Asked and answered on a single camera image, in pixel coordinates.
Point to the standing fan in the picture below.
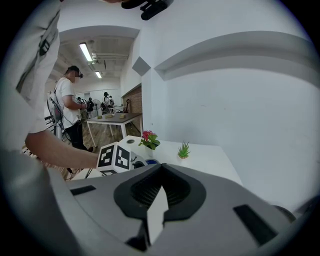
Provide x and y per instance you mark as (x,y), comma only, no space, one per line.
(96,105)

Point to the person's left forearm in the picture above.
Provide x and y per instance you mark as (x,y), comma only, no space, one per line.
(62,155)

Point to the wooden block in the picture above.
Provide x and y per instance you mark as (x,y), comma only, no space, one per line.
(122,115)

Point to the dark top white leg table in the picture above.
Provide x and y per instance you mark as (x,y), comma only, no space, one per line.
(117,117)

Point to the black head-worn camera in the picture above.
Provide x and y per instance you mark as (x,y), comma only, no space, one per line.
(152,7)

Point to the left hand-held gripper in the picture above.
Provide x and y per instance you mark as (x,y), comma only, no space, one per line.
(113,157)

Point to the round black desk grommet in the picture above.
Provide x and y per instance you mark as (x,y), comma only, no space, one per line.
(130,141)

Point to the long ceiling light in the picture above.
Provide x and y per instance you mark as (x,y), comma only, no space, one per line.
(86,51)
(98,74)

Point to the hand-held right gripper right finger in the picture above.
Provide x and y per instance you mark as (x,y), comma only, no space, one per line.
(220,200)

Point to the blue roll of tape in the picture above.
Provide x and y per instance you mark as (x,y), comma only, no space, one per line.
(152,161)

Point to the grey square wall panel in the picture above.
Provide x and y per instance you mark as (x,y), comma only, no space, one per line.
(141,66)

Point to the pink flower plant white pot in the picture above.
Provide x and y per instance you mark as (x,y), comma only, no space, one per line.
(150,141)

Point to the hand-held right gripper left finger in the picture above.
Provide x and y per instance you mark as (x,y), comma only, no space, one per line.
(100,212)

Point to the small green potted plant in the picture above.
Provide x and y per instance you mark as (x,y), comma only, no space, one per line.
(184,151)

